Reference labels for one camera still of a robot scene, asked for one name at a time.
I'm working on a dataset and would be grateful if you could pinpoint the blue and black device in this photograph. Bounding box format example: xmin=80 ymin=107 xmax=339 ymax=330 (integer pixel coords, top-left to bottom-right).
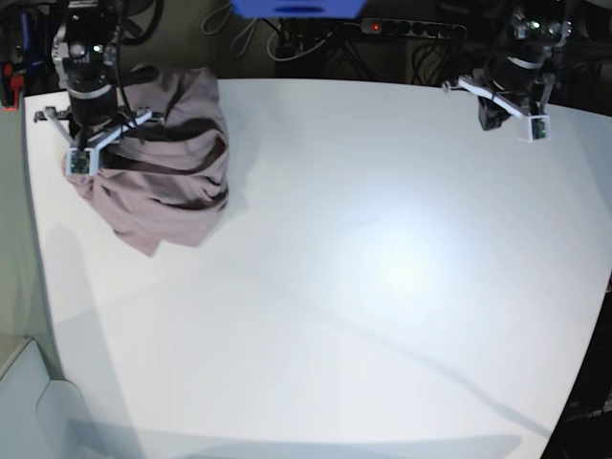
xmin=19 ymin=9 xmax=48 ymax=74

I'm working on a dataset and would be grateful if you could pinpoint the black power strip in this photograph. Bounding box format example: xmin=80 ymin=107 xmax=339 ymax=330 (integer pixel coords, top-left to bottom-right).
xmin=361 ymin=18 xmax=467 ymax=40

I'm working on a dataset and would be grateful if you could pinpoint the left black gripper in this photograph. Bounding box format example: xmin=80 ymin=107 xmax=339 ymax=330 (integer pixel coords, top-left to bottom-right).
xmin=478 ymin=69 xmax=540 ymax=131

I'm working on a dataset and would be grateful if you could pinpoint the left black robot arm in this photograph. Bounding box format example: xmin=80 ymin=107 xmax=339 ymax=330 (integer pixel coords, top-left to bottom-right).
xmin=478 ymin=1 xmax=572 ymax=131

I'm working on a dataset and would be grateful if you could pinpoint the red and black clamp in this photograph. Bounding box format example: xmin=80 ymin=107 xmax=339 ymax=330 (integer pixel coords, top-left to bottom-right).
xmin=1 ymin=61 xmax=25 ymax=111

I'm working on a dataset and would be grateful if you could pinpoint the white cable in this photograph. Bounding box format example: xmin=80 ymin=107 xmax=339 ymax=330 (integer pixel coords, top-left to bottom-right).
xmin=230 ymin=18 xmax=331 ymax=62

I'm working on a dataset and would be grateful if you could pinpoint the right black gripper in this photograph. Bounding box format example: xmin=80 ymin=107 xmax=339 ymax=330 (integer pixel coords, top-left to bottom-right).
xmin=67 ymin=84 xmax=118 ymax=127

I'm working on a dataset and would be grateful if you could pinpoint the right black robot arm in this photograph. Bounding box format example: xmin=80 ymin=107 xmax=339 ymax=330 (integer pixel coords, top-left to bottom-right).
xmin=51 ymin=1 xmax=129 ymax=132

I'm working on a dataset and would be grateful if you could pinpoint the white camera bracket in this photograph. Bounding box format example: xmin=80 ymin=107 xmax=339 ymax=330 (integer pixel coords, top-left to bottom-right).
xmin=442 ymin=76 xmax=552 ymax=143
xmin=33 ymin=106 xmax=164 ymax=177

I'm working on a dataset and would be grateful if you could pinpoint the mauve pink t-shirt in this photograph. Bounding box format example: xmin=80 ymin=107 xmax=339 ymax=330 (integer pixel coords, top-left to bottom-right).
xmin=65 ymin=68 xmax=230 ymax=256

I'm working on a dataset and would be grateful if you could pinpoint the blue plastic mount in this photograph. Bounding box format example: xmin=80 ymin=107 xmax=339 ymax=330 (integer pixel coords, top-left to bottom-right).
xmin=230 ymin=0 xmax=365 ymax=19

